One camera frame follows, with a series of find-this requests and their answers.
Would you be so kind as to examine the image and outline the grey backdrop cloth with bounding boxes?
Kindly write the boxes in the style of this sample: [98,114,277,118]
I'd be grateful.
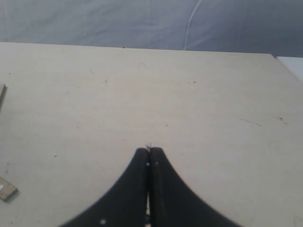
[0,0,303,57]

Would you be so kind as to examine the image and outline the wooden piece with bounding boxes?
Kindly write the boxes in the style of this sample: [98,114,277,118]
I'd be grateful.
[0,84,7,110]

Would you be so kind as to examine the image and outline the white side table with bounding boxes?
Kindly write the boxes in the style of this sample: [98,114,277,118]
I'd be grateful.
[276,56,303,83]

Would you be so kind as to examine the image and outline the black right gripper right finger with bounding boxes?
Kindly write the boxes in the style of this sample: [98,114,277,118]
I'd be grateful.
[150,148,239,227]

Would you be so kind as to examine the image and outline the wood block with holes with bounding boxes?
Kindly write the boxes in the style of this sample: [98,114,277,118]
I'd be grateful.
[0,177,18,202]

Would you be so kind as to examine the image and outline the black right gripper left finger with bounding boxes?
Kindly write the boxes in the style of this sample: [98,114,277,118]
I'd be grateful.
[62,148,149,227]

